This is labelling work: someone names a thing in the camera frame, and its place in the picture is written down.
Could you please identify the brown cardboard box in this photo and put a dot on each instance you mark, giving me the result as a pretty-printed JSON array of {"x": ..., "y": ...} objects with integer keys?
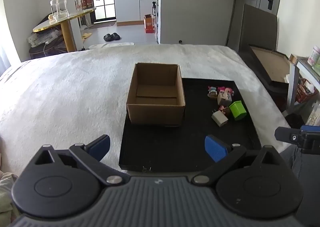
[{"x": 155, "y": 114}]

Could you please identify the white kitchen cabinet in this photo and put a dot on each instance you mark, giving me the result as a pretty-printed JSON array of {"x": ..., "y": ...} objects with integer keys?
[{"x": 135, "y": 5}]

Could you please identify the red basket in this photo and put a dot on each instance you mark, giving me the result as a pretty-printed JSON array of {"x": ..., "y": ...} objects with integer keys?
[{"x": 305, "y": 91}]

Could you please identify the grey coat stand pole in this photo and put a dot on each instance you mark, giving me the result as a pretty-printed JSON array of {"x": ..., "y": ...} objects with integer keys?
[{"x": 231, "y": 19}]

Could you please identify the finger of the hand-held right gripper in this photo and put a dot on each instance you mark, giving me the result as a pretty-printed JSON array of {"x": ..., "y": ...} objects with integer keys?
[{"x": 285, "y": 135}]

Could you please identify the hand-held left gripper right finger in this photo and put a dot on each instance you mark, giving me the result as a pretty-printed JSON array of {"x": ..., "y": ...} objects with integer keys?
[{"x": 216, "y": 149}]

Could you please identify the white printed bag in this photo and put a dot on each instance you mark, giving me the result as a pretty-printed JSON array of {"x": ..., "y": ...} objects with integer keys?
[{"x": 314, "y": 116}]

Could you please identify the orange cardboard box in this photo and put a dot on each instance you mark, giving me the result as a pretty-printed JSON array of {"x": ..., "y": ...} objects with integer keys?
[{"x": 149, "y": 24}]

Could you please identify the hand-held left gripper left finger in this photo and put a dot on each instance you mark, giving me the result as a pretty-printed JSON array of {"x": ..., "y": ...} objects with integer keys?
[{"x": 98, "y": 147}]

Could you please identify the light crumpled cloth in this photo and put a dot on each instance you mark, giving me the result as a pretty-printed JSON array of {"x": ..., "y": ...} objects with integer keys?
[{"x": 5, "y": 192}]

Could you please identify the dark chair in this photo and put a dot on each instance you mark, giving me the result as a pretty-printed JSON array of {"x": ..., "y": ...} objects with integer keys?
[{"x": 53, "y": 48}]

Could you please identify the black tray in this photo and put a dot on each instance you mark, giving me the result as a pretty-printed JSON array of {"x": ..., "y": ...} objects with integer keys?
[{"x": 162, "y": 147}]

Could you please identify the brown-haired doll figurine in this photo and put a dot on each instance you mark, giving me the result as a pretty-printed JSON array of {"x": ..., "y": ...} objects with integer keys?
[{"x": 225, "y": 111}]

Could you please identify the pink-haired doll white block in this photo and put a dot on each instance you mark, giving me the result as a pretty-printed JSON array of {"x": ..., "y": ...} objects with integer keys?
[{"x": 224, "y": 99}]

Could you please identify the grey side table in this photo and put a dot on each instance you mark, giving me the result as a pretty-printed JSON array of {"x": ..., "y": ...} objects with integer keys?
[{"x": 303, "y": 66}]

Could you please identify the white floor mat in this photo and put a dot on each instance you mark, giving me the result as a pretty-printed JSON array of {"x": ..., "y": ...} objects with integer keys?
[{"x": 112, "y": 45}]

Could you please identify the green hexagonal box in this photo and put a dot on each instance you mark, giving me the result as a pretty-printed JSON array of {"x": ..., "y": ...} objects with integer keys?
[{"x": 238, "y": 111}]

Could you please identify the black slipper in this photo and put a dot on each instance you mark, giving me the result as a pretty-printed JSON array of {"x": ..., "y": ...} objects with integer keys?
[
  {"x": 108, "y": 37},
  {"x": 116, "y": 36}
]

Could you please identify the white flat boxes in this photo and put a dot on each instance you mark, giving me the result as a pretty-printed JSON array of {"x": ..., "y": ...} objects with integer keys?
[{"x": 41, "y": 38}]

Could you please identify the dark grey panel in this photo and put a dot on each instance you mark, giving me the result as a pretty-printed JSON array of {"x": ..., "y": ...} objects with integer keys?
[{"x": 260, "y": 27}]

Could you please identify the magenta toy figurine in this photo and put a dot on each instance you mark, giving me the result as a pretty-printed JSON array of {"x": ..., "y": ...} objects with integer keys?
[{"x": 221, "y": 89}]

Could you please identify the pink white cup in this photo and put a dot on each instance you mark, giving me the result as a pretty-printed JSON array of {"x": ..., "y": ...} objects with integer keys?
[{"x": 313, "y": 56}]

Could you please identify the red tin in plastic bag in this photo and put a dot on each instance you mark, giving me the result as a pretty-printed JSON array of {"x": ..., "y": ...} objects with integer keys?
[{"x": 86, "y": 1}]

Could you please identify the round gold table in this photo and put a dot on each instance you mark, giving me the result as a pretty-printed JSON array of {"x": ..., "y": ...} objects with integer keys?
[{"x": 68, "y": 37}]

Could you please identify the black spray bottle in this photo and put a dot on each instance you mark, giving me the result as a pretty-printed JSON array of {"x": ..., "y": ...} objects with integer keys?
[{"x": 154, "y": 10}]

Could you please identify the person's leg in grey jeans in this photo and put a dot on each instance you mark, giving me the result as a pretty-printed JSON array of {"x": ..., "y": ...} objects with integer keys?
[{"x": 295, "y": 160}]

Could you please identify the blue figurine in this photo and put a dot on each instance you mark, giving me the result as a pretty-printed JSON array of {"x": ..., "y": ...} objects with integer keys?
[{"x": 212, "y": 93}]

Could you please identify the clear glass jar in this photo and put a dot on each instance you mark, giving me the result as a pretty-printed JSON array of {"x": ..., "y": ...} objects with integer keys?
[{"x": 59, "y": 7}]

